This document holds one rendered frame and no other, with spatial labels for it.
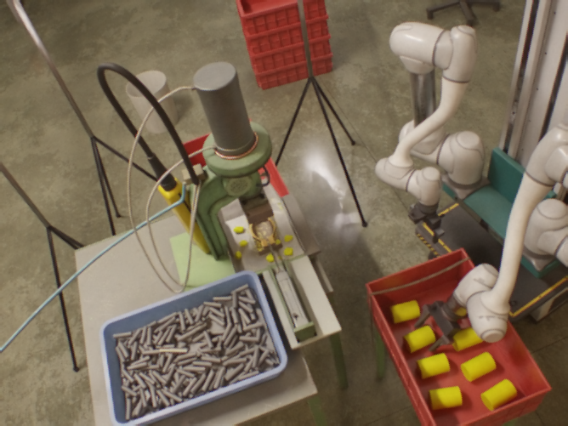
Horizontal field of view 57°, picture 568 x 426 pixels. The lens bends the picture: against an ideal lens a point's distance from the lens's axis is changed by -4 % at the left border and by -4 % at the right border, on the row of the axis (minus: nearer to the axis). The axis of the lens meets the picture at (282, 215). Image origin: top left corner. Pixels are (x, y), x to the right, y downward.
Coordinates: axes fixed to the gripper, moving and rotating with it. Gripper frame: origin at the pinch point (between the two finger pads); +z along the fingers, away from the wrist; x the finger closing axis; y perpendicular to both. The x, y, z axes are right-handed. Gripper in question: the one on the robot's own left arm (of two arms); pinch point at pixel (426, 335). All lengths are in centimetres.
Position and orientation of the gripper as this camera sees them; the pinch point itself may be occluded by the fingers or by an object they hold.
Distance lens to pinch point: 215.9
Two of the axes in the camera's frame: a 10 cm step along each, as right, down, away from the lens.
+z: -4.7, 7.1, 5.2
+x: 3.6, 7.0, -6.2
